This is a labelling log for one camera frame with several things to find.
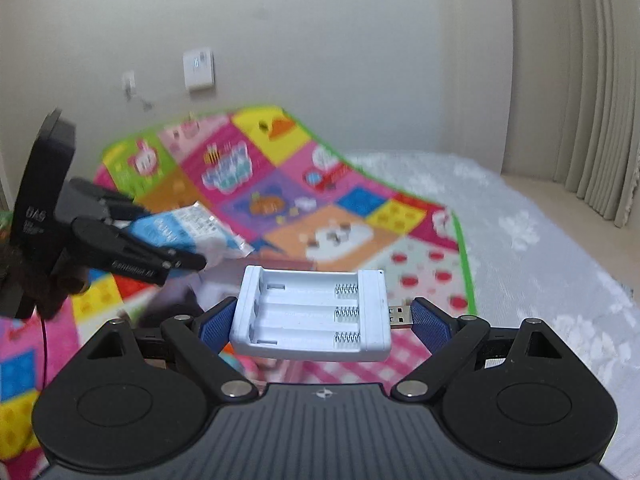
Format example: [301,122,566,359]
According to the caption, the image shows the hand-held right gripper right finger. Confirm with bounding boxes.
[391,297,564,401]

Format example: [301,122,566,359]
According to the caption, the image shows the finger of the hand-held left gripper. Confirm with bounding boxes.
[72,216,208,287]
[59,176,150,222]

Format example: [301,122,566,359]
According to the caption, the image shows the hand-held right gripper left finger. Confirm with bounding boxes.
[87,297,254,401]

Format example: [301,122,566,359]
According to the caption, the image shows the blue white packet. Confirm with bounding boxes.
[122,201,253,268]

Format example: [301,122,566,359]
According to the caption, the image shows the white battery charger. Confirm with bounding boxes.
[229,265,415,363]

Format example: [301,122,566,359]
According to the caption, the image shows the white patterned bed cover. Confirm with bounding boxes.
[345,150,640,480]

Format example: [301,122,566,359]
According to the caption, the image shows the colourful cartoon play mat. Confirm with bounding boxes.
[0,105,478,461]

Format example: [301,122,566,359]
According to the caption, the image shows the beige curtain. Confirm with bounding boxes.
[500,0,640,228]

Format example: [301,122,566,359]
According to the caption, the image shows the thin red cord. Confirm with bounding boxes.
[39,316,50,396]

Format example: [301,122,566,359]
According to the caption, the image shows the white wall device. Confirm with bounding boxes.
[182,47,217,92]

